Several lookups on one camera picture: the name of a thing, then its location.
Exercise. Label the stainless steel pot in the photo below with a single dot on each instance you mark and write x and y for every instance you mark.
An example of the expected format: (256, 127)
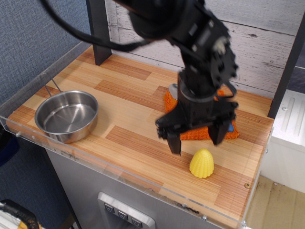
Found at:
(67, 116)

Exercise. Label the clear acrylic guard rail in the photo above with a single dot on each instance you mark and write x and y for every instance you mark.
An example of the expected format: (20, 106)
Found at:
(130, 97)

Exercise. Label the orange knitted cloth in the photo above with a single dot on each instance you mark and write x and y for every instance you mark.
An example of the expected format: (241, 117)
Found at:
(196, 134)

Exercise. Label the silver toy fridge cabinet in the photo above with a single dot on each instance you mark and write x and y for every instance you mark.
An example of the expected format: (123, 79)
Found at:
(167, 193)

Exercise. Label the left black vertical post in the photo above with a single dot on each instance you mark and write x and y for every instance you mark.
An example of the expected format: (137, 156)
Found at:
(99, 27)

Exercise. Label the yellow toy corn cob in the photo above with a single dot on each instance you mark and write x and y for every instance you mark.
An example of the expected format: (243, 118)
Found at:
(202, 164)

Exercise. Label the black vertical post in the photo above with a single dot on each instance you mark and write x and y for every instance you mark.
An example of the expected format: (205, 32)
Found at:
(99, 27)
(288, 70)

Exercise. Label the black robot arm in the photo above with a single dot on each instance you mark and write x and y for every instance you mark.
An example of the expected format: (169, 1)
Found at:
(209, 62)

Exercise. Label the yellow object bottom left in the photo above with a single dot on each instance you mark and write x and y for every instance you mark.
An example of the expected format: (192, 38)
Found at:
(23, 225)

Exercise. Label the silver dispenser button panel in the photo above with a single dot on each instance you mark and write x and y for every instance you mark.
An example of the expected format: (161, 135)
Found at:
(119, 215)

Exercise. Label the right black vertical post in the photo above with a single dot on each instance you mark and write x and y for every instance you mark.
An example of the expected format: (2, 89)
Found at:
(288, 70)

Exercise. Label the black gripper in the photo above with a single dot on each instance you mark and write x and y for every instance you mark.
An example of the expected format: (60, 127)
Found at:
(217, 115)

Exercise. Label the blue handled metal spoon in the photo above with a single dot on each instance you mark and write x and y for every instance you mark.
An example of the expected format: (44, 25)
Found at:
(173, 90)

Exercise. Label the white metal box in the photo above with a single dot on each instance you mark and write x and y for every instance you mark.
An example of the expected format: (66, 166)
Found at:
(284, 159)

